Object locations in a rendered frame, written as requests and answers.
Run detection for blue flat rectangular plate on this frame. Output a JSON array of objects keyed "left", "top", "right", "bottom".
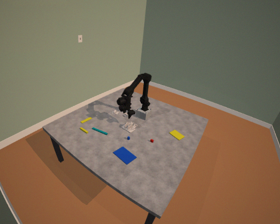
[{"left": 113, "top": 147, "right": 137, "bottom": 164}]

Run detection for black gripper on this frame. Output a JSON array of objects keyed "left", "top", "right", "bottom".
[{"left": 124, "top": 103, "right": 135, "bottom": 119}]

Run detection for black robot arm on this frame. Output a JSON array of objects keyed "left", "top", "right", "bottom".
[{"left": 117, "top": 73, "right": 152, "bottom": 111}]

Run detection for yellow flat plate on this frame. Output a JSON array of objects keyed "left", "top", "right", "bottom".
[{"left": 170, "top": 130, "right": 184, "bottom": 140}]

